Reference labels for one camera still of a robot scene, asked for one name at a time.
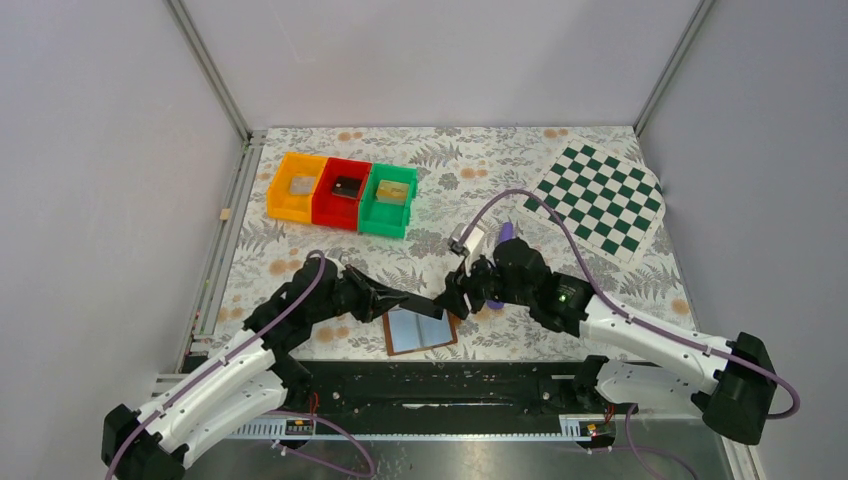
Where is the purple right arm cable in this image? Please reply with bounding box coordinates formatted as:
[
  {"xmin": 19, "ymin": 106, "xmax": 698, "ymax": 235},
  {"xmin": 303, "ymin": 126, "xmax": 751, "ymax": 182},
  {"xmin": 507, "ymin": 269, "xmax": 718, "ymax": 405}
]
[{"xmin": 457, "ymin": 189, "xmax": 802, "ymax": 480}]

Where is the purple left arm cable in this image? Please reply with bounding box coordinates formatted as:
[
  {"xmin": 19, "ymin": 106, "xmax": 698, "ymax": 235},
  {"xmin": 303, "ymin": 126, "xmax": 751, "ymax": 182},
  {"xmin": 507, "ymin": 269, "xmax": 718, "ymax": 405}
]
[{"xmin": 104, "ymin": 249, "xmax": 379, "ymax": 480}]

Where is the floral table mat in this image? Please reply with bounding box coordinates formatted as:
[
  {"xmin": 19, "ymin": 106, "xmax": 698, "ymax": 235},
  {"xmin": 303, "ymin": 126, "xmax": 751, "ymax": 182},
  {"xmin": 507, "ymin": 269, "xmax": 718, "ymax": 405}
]
[{"xmin": 195, "ymin": 126, "xmax": 697, "ymax": 353}]

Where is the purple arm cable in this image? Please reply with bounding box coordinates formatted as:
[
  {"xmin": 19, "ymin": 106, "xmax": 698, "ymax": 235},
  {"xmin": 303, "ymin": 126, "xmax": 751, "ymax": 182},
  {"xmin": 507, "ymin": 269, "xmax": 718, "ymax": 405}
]
[
  {"xmin": 457, "ymin": 189, "xmax": 802, "ymax": 480},
  {"xmin": 104, "ymin": 249, "xmax": 379, "ymax": 480}
]

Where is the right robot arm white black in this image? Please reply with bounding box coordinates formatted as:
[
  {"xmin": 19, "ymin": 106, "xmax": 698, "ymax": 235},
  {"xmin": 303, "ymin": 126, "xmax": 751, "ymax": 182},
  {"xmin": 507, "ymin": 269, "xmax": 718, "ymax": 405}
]
[{"xmin": 435, "ymin": 238, "xmax": 777, "ymax": 445}]

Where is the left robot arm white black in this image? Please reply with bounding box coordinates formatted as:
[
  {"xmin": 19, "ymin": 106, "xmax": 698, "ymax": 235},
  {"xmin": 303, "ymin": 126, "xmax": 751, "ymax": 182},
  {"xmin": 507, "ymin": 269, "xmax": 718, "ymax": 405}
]
[{"xmin": 101, "ymin": 250, "xmax": 446, "ymax": 479}]

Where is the brown leather card holder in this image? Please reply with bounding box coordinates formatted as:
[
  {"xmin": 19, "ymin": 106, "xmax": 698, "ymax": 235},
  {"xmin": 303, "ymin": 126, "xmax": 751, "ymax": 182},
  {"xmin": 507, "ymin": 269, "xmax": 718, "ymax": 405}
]
[{"xmin": 382, "ymin": 309, "xmax": 459, "ymax": 356}]

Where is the green white checkered board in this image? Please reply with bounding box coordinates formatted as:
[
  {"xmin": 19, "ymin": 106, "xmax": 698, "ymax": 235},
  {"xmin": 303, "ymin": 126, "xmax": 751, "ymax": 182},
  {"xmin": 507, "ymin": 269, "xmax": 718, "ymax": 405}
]
[{"xmin": 517, "ymin": 136, "xmax": 666, "ymax": 270}]

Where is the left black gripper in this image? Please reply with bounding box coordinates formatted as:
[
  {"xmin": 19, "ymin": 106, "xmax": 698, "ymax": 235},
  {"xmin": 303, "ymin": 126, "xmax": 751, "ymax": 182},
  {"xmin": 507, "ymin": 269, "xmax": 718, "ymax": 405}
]
[{"xmin": 310, "ymin": 264, "xmax": 408, "ymax": 324}]

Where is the gold card in green bin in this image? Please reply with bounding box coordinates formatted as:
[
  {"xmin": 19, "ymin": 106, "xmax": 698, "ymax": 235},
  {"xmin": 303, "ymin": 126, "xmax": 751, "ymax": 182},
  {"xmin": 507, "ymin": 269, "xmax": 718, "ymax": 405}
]
[{"xmin": 375, "ymin": 179, "xmax": 410, "ymax": 205}]

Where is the grey card in yellow bin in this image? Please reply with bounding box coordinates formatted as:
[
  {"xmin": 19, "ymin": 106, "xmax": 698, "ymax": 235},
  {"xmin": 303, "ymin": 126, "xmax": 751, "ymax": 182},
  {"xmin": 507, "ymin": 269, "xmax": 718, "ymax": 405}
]
[{"xmin": 288, "ymin": 175, "xmax": 317, "ymax": 196}]

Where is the red plastic bin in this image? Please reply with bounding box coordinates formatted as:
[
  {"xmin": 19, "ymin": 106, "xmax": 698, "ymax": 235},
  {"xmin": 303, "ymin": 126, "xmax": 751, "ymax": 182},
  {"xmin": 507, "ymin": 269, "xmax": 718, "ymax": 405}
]
[{"xmin": 312, "ymin": 157, "xmax": 372, "ymax": 231}]

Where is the green plastic bin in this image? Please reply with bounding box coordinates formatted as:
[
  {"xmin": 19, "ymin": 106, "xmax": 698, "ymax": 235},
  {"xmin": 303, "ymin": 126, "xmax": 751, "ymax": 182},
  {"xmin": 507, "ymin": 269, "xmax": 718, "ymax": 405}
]
[{"xmin": 358, "ymin": 163, "xmax": 418, "ymax": 239}]

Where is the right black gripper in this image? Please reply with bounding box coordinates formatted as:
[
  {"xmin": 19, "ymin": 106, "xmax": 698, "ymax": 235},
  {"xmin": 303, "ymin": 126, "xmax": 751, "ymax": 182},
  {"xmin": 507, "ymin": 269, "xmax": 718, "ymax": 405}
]
[{"xmin": 433, "ymin": 247, "xmax": 534, "ymax": 321}]

